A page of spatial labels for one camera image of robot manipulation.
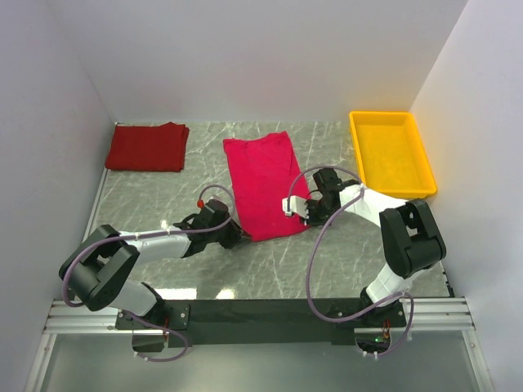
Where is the pink t shirt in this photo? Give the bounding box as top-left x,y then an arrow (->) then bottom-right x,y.
223,131 -> 306,242

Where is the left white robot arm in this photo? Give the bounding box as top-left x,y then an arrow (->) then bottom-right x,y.
59,199 -> 252,328

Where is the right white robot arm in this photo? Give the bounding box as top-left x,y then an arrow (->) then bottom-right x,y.
298,165 -> 446,326

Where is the folded dark red t shirt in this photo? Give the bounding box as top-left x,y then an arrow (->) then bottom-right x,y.
105,122 -> 190,172

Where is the yellow plastic tray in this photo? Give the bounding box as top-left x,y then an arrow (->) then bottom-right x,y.
349,111 -> 437,199

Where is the black base beam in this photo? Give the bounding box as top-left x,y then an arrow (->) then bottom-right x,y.
114,296 -> 409,348

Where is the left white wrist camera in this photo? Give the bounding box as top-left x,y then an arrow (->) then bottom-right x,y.
197,198 -> 227,211

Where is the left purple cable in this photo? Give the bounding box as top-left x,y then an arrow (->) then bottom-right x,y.
60,184 -> 238,363

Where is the aluminium frame rail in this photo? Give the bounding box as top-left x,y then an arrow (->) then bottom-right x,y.
27,166 -> 476,391

